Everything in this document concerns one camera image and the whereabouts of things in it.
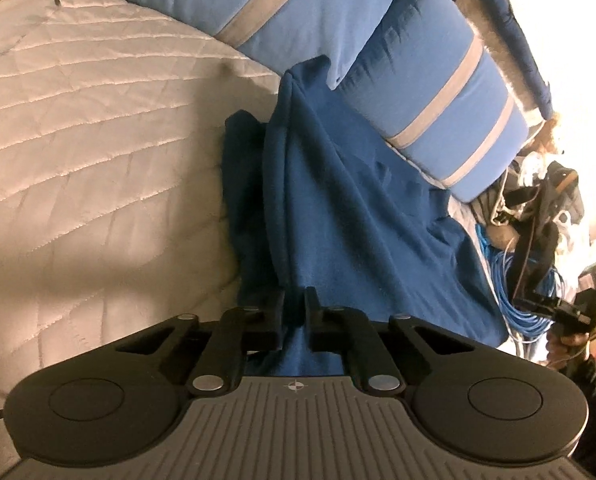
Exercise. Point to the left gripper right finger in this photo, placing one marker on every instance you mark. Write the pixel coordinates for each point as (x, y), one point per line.
(471, 399)

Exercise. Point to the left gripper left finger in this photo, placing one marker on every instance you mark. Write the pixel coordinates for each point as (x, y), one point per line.
(119, 400)

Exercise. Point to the dark blue sweatshirt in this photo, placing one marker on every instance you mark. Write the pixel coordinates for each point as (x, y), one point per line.
(315, 198)

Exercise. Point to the person's right hand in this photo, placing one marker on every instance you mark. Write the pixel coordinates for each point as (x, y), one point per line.
(562, 348)

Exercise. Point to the brown teddy bear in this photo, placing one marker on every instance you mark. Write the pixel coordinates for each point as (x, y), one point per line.
(547, 140)

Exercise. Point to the right blue striped pillow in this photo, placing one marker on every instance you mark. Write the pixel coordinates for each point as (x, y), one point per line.
(427, 83)

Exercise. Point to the navy folded blanket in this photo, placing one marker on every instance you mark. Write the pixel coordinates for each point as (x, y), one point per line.
(497, 24)

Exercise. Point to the black bag with straps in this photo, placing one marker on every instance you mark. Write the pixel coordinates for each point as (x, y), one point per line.
(521, 223)

